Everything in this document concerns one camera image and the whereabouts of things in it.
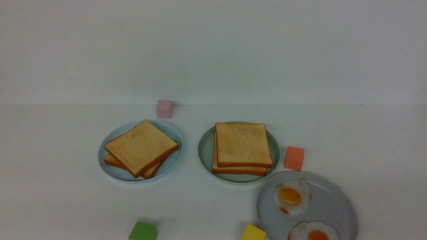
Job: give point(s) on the toast slice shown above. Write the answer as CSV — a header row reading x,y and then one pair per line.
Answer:
x,y
110,160
254,171
141,148
242,145

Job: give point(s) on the green plate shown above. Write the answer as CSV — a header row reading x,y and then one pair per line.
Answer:
x,y
205,152

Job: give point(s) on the pink cube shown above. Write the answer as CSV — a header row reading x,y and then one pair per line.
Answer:
x,y
164,109

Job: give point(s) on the light blue plate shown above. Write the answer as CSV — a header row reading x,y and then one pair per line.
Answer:
x,y
123,175

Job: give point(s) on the orange cube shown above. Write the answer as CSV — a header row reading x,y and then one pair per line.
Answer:
x,y
294,158

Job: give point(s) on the grey plate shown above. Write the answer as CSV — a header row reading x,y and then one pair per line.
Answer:
x,y
328,205

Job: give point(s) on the far fried egg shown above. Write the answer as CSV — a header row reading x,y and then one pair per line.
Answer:
x,y
293,197

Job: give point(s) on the fried egg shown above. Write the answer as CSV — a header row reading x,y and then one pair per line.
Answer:
x,y
293,197
314,230

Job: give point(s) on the yellow cube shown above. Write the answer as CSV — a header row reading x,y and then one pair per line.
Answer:
x,y
253,233

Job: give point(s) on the green cube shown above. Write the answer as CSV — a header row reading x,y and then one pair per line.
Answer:
x,y
143,231

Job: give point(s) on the near fried egg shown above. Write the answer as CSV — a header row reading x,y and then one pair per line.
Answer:
x,y
314,230

